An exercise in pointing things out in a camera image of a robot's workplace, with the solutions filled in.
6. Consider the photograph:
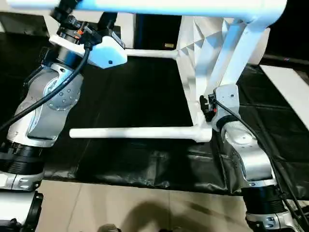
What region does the white plastic table top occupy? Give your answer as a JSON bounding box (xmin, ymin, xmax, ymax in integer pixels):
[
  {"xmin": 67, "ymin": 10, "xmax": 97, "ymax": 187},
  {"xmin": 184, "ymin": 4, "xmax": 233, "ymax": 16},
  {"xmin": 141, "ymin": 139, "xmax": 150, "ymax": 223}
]
[{"xmin": 178, "ymin": 0, "xmax": 288, "ymax": 144}]

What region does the white sideboard with glass doors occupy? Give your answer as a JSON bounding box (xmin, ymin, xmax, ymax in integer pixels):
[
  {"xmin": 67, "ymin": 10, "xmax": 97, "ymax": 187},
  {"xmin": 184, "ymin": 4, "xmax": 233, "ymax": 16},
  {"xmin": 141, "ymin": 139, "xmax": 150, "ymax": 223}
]
[{"xmin": 0, "ymin": 11, "xmax": 136, "ymax": 49}]

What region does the black cabinet with gold label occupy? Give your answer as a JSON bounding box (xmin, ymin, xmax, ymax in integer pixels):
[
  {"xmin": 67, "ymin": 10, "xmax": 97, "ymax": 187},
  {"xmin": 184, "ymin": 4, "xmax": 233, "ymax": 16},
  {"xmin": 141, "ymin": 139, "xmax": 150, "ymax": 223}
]
[{"xmin": 135, "ymin": 14, "xmax": 183, "ymax": 50}]

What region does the black quilted mat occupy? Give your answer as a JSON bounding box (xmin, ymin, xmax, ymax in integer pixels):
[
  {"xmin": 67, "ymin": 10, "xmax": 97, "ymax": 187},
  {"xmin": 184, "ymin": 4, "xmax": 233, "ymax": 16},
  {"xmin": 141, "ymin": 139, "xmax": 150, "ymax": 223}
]
[{"xmin": 0, "ymin": 31, "xmax": 309, "ymax": 201}]

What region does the white flat panel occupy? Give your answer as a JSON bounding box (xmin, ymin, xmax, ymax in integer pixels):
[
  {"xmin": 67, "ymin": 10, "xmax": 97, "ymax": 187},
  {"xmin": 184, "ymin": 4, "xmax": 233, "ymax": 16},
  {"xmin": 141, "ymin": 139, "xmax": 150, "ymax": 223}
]
[{"xmin": 259, "ymin": 64, "xmax": 309, "ymax": 119}]

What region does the black bar with red mark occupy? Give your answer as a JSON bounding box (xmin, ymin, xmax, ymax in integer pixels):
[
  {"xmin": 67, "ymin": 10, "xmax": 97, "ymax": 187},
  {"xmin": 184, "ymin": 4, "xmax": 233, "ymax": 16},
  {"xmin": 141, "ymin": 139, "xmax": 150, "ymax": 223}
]
[{"xmin": 263, "ymin": 57, "xmax": 309, "ymax": 65}]

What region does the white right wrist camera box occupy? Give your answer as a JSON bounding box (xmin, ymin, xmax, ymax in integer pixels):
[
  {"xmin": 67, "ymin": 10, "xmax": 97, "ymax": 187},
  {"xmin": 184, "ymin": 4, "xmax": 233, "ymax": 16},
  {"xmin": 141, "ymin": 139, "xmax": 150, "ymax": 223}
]
[{"xmin": 214, "ymin": 84, "xmax": 240, "ymax": 131}]

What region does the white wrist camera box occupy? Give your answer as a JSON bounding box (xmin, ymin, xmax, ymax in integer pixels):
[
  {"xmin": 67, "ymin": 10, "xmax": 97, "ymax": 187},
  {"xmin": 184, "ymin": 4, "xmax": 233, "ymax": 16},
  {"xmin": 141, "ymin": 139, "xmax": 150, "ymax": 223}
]
[
  {"xmin": 49, "ymin": 33, "xmax": 127, "ymax": 70},
  {"xmin": 214, "ymin": 84, "xmax": 240, "ymax": 131}
]

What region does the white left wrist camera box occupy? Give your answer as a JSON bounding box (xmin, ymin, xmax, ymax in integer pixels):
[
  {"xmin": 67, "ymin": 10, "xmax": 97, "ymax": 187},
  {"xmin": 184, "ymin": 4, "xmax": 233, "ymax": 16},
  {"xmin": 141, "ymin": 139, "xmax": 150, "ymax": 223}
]
[{"xmin": 49, "ymin": 33, "xmax": 127, "ymax": 70}]

